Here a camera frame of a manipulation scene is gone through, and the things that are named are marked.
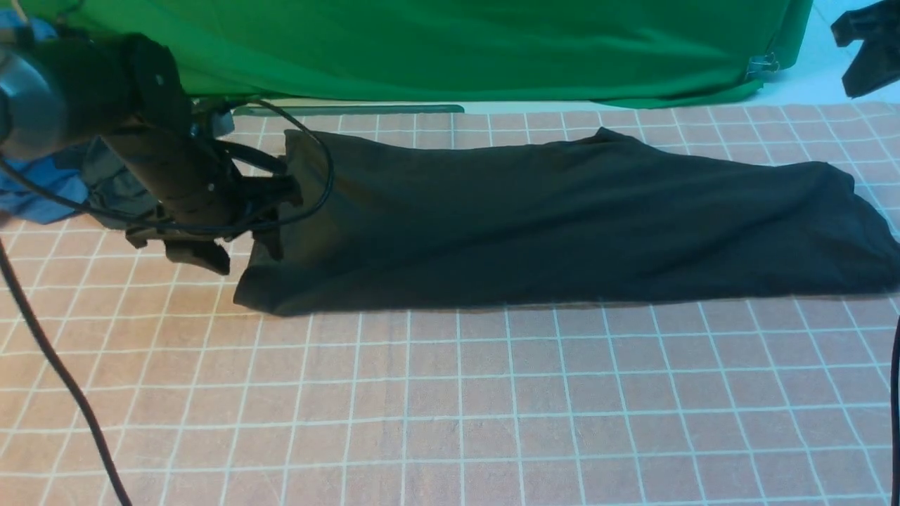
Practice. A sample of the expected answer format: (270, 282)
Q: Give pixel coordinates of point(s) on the pink checkered tablecloth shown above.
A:
(762, 402)

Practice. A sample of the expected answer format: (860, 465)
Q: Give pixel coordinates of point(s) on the clear binder clip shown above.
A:
(761, 66)

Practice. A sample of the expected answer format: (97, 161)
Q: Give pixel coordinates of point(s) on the green backdrop cloth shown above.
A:
(636, 54)

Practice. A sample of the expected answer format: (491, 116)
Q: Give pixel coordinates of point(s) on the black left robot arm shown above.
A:
(126, 91)

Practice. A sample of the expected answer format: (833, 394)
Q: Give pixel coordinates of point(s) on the dark gray long-sleeve shirt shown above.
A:
(601, 219)

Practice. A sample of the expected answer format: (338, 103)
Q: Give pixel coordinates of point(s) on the green flat ruler strip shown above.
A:
(335, 110)

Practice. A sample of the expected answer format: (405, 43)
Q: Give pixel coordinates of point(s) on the dark gray crumpled garment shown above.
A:
(111, 187)

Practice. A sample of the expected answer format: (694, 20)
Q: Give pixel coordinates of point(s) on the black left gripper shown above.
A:
(200, 192)

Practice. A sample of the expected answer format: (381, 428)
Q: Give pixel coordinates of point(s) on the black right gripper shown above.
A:
(877, 63)

